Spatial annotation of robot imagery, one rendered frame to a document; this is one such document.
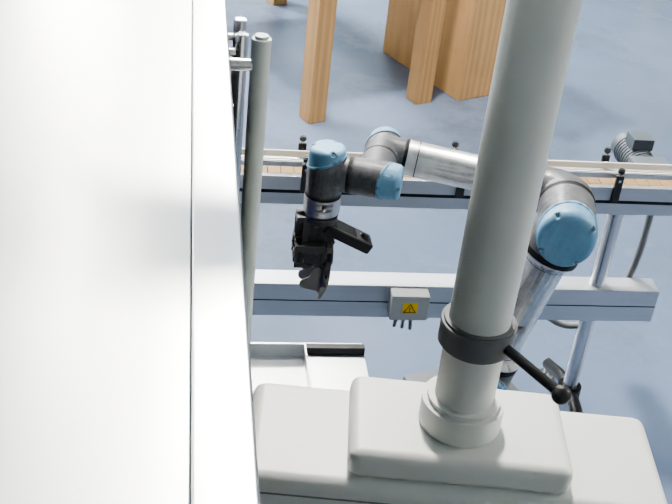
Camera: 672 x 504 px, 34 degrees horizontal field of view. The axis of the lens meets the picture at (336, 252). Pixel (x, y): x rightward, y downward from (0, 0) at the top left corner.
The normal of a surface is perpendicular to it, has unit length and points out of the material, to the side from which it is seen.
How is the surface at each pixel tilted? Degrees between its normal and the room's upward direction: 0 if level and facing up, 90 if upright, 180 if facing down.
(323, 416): 0
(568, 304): 90
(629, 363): 0
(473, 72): 90
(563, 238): 83
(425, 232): 0
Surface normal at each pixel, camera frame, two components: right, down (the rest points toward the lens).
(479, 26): 0.53, 0.49
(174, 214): 0.10, -0.84
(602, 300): 0.11, 0.54
